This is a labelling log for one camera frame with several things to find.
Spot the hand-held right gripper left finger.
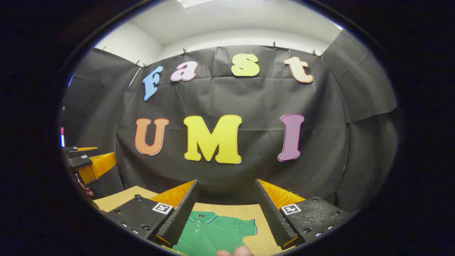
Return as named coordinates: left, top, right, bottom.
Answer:
left=107, top=180, right=199, bottom=249

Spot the black backdrop cloth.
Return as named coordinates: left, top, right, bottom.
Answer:
left=62, top=30, right=398, bottom=214

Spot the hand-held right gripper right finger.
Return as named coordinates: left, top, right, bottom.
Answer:
left=255, top=179, right=351, bottom=250

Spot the white ceiling light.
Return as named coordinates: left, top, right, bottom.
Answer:
left=177, top=0, right=217, bottom=9

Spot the green T-shirt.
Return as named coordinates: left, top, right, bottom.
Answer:
left=173, top=210, right=257, bottom=256

